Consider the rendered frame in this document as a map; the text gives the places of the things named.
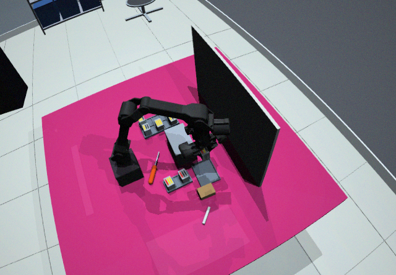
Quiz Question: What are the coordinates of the orange-handled screwdriver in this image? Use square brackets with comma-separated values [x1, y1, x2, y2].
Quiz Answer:
[148, 152, 160, 184]

